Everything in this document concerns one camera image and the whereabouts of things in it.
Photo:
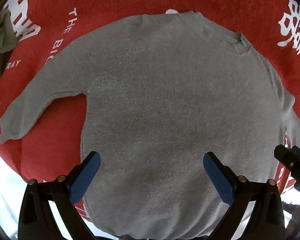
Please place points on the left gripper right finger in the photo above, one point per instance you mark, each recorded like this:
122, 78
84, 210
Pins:
266, 220

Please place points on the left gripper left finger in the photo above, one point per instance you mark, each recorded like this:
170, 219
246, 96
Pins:
36, 220

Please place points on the grey knit sweater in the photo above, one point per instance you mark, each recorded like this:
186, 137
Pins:
162, 90

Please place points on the green-grey cloth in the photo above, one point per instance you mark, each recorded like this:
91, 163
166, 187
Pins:
8, 38

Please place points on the red blanket white lettering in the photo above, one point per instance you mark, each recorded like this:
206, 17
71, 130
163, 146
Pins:
45, 27

